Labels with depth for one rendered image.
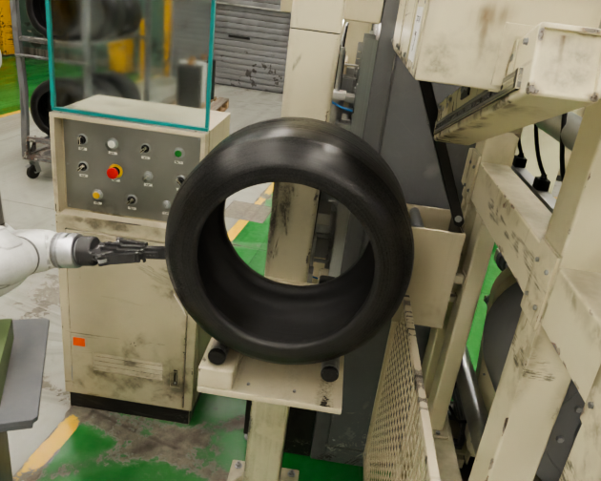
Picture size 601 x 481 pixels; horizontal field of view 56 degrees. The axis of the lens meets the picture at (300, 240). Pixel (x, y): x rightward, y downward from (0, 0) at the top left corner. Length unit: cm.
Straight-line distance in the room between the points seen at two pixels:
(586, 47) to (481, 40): 15
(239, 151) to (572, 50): 66
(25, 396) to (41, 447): 82
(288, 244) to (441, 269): 44
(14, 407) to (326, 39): 126
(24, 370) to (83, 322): 62
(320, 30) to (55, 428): 189
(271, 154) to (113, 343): 144
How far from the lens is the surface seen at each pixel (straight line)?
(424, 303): 166
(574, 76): 85
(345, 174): 118
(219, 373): 146
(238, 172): 119
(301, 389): 152
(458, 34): 91
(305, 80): 153
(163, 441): 253
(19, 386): 181
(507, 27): 92
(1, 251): 140
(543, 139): 492
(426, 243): 158
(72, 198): 228
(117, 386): 256
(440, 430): 195
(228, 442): 253
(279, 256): 168
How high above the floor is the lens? 174
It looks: 23 degrees down
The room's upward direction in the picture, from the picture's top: 7 degrees clockwise
